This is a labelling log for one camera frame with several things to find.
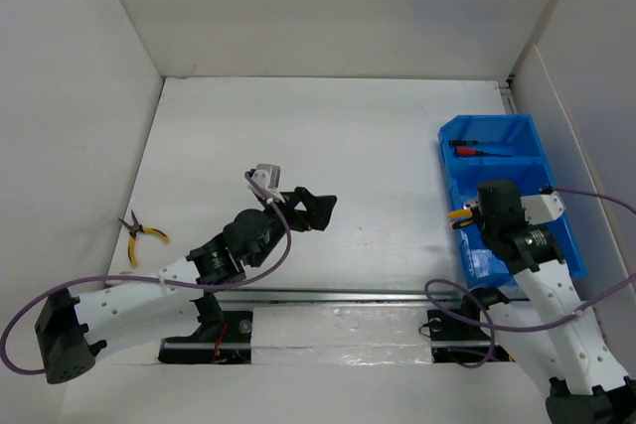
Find silver folding utility knife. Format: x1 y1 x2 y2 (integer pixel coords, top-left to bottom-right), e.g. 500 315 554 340
463 199 479 210

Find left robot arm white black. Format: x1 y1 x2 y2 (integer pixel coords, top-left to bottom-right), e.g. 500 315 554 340
35 187 337 384

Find green black precision screwdriver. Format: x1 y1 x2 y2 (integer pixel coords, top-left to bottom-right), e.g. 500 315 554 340
448 140 479 148

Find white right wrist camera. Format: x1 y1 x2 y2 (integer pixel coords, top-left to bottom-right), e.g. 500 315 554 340
521 187 565 224

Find blue plastic compartment bin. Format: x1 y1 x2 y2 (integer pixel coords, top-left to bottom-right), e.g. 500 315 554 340
436 113 587 291

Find metal mounting rail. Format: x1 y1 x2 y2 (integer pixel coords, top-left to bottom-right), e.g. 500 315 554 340
106 287 577 346

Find yellow pliers corner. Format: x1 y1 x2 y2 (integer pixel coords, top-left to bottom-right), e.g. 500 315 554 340
448 209 474 230

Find yellow pliers near left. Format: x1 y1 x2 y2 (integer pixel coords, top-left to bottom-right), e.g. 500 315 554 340
117 210 171 267

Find red handled screwdriver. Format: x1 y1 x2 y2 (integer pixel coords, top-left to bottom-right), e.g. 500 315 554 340
454 146 510 158

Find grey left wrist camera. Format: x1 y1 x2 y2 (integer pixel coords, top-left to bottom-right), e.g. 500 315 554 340
245 163 282 201

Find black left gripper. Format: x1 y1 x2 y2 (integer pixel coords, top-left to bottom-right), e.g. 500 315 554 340
247 188 334 269

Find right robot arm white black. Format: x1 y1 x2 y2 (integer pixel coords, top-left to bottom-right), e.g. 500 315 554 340
458 179 635 423

